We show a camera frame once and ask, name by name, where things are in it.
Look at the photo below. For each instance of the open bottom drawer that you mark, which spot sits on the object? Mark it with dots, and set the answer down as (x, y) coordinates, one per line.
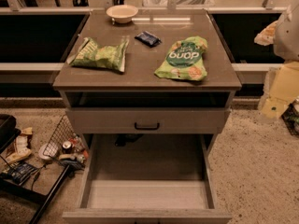
(158, 179)

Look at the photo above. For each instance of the black drawer handle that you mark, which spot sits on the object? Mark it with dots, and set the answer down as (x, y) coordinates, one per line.
(147, 128)

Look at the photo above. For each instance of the small dark blue packet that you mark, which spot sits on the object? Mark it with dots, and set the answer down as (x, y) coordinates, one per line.
(148, 39)

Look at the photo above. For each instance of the white ceramic bowl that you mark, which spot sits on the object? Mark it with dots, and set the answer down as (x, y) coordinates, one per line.
(122, 13)

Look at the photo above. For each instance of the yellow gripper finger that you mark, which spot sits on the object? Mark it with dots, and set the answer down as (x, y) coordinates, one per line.
(283, 35)

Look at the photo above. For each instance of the black wire basket right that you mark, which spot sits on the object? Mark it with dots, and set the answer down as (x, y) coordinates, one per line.
(291, 119)

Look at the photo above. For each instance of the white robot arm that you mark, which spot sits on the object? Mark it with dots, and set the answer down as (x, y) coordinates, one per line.
(291, 14)

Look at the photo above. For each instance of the soda can in basket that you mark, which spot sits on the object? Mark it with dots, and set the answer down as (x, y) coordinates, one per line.
(67, 147)

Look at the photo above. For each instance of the white round lid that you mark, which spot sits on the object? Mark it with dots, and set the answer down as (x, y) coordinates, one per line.
(47, 151)

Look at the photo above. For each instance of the green round-logo snack bag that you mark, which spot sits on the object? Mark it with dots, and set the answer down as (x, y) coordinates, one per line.
(184, 60)

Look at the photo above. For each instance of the black wire basket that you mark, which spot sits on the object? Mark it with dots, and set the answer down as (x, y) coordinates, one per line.
(291, 119)
(64, 132)

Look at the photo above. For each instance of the grey drawer cabinet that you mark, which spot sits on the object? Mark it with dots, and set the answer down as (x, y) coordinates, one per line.
(138, 86)

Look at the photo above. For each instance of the white snack package on floor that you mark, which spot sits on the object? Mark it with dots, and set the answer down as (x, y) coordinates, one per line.
(20, 149)

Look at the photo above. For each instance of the closed upper drawer front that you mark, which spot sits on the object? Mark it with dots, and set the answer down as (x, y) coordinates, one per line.
(172, 120)

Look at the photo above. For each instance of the green jalapeno chip bag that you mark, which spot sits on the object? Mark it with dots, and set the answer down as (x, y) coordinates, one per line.
(91, 55)

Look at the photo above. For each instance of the dark blue packet on floor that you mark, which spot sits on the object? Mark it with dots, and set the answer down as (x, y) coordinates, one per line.
(18, 172)

